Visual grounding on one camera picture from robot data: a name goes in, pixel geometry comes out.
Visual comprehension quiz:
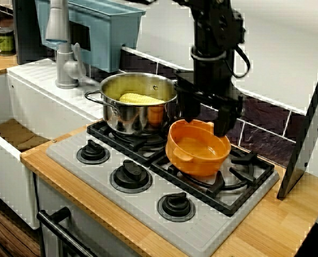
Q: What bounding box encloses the green labelled can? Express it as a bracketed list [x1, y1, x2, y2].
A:
[0, 28, 17, 57]

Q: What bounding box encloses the orange plastic pot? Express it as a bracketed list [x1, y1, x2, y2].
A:
[165, 119, 232, 177]

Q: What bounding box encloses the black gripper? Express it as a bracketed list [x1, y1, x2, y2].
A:
[175, 57, 245, 137]

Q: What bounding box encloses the light blue plastic bin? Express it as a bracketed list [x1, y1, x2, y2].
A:
[35, 0, 147, 73]

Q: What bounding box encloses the dark side panel board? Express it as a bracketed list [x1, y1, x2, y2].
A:
[276, 45, 318, 201]

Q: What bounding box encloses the black upright box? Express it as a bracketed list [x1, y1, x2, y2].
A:
[12, 0, 57, 65]

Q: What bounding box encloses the white oven door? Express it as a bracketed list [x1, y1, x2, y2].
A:
[37, 175, 149, 257]

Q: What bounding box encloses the white sink basin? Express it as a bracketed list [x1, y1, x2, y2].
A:
[0, 57, 106, 231]

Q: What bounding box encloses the black oven door handle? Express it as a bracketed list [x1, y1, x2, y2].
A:
[36, 206, 95, 257]

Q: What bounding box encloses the grey toy faucet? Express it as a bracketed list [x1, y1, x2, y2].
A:
[45, 0, 101, 89]

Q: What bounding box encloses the black burner grate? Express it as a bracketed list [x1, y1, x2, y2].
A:
[149, 144, 275, 217]
[86, 119, 176, 168]

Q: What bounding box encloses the grey stove top plate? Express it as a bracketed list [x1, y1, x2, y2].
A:
[46, 125, 280, 253]

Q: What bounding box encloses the yellow corn cob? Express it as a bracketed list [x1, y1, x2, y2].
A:
[118, 92, 165, 105]

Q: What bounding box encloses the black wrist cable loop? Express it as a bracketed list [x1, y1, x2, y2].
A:
[230, 45, 252, 78]

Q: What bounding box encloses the black stove knob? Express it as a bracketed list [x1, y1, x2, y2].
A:
[76, 139, 111, 164]
[110, 160, 154, 194]
[156, 192, 196, 223]

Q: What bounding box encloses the stainless steel pot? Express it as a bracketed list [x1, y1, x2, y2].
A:
[84, 72, 180, 134]

